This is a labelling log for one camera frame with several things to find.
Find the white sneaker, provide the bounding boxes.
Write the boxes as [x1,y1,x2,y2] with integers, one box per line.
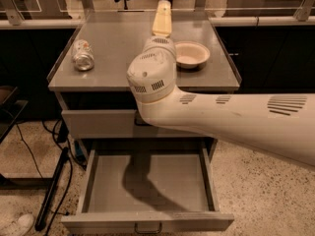
[0,213,34,236]

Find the black floor cable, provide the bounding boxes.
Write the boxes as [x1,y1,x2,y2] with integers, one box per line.
[13,117,87,236]

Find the crushed silver soda can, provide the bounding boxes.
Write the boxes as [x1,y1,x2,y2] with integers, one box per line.
[72,39,95,72]

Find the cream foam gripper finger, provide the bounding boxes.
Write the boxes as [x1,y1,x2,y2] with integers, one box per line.
[152,0,172,37]

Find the white paper bowl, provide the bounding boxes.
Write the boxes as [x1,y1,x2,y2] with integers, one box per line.
[175,41,210,69]

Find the black desk frame leg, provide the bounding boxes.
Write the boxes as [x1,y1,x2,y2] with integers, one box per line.
[0,86,71,232]

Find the open grey middle drawer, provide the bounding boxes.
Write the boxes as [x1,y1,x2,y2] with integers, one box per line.
[62,149,234,235]

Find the closed grey top drawer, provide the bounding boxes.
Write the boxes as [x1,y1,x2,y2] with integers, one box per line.
[62,109,220,140]

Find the white horizontal rail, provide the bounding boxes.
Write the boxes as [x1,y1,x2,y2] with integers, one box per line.
[0,16,315,30]

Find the grey metal drawer cabinet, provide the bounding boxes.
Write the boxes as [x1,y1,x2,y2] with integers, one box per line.
[46,10,243,236]

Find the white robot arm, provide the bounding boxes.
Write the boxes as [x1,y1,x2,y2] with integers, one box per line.
[127,0,315,166]

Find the black middle drawer handle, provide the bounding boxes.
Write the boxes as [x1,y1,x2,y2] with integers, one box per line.
[134,223,163,235]

